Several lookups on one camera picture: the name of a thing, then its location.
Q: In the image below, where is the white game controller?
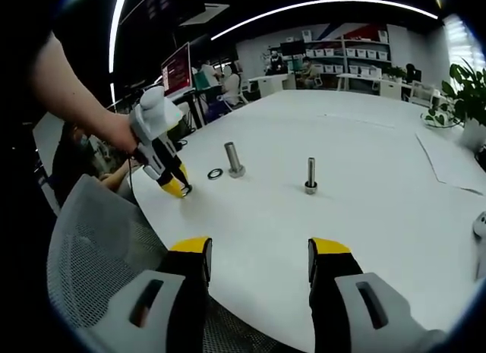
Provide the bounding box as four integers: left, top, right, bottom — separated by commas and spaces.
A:
472, 211, 486, 282

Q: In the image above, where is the black screen on stand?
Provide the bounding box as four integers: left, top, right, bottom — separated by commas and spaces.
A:
279, 40, 307, 56

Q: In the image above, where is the person's left hand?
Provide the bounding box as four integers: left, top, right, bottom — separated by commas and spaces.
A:
104, 112, 140, 159

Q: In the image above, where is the small threaded steel stud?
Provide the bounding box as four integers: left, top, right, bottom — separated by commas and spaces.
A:
303, 156, 319, 196

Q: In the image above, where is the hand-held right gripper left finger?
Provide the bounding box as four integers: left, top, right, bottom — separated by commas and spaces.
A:
77, 235, 213, 353

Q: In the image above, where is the small leafy table plant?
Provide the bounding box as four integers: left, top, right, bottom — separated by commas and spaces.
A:
421, 102, 462, 130

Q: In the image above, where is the large potted plant white pot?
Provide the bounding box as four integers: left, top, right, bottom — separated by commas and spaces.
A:
442, 58, 486, 151

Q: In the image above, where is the white storage shelving with bins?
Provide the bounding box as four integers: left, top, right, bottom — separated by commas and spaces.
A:
301, 24, 392, 75

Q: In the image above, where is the large threaded steel stud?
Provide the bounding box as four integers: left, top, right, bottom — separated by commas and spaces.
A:
223, 141, 247, 179

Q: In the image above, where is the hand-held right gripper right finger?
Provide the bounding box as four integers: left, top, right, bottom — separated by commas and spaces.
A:
307, 237, 451, 353

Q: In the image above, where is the grey mesh office chair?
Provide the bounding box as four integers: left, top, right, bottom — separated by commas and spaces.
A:
45, 174, 289, 353

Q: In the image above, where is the curved ceiling light strip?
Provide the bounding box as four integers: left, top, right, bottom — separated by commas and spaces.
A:
210, 0, 440, 41
108, 0, 132, 73

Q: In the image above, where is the red screen monitor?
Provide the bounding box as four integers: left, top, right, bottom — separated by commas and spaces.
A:
159, 41, 193, 99

